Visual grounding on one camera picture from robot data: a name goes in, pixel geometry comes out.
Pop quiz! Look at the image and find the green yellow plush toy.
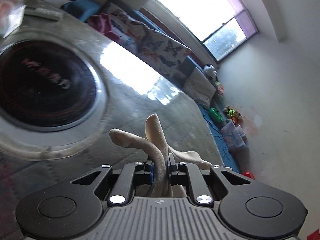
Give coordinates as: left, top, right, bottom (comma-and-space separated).
223, 106, 242, 120

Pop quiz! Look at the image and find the cream beige garment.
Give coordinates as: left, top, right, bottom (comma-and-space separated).
109, 114, 212, 197

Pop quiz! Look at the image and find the blue corner sofa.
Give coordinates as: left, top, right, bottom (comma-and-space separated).
61, 0, 241, 172

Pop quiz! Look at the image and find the butterfly print cushion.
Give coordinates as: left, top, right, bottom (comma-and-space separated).
139, 29, 191, 79
104, 3, 150, 55

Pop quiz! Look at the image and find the pink white tissue pack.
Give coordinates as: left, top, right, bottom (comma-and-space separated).
0, 0, 26, 38

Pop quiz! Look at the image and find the black round induction cooktop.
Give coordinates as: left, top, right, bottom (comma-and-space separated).
1, 40, 100, 132

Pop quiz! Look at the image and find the plain beige cushion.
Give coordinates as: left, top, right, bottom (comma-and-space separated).
183, 68, 216, 109

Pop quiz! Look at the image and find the magenta cloth on sofa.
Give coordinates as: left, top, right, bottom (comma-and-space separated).
86, 14, 120, 42

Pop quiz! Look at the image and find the grey remote control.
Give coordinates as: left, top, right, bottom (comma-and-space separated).
24, 7, 63, 22

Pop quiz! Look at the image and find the clear plastic storage box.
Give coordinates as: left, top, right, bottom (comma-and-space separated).
220, 121, 248, 153

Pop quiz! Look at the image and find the right butterfly print cushion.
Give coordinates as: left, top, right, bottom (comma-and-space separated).
139, 29, 191, 79

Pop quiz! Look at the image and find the window with frame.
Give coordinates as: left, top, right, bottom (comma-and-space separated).
144, 0, 258, 63

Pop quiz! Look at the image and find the black white plush toy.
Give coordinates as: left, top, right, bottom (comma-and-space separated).
203, 64, 217, 80

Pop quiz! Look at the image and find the red object on floor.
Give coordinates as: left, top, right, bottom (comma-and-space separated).
242, 172, 255, 180

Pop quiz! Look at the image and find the left butterfly print cushion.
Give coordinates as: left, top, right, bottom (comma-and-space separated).
104, 3, 150, 55

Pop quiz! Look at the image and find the green plastic bowl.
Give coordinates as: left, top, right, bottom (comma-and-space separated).
208, 107, 223, 124

